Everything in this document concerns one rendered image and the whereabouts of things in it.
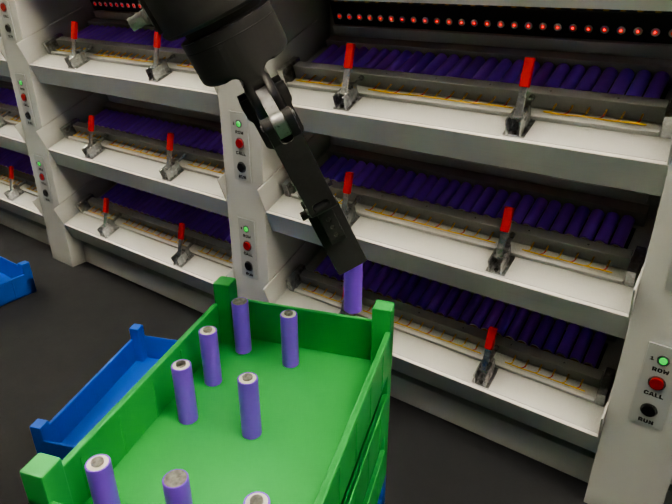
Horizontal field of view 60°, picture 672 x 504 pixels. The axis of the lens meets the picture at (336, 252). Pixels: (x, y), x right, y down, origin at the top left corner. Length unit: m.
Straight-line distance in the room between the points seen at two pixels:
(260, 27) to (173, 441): 0.36
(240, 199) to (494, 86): 0.50
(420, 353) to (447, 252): 0.20
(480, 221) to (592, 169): 0.20
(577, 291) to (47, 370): 0.98
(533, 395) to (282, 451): 0.50
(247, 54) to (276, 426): 0.33
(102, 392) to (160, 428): 0.59
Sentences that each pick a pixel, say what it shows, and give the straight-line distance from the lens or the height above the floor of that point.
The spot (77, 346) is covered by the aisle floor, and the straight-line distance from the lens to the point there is 1.35.
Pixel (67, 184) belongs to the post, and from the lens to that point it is 1.64.
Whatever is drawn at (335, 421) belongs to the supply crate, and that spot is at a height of 0.32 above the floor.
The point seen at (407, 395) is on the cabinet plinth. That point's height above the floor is 0.02.
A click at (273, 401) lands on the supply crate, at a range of 0.60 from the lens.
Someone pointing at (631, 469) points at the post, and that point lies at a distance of 0.95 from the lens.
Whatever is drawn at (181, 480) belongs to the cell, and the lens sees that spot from 0.45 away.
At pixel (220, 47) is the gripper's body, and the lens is 0.45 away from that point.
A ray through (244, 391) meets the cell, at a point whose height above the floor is 0.38.
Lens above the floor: 0.71
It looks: 26 degrees down
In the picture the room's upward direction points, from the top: straight up
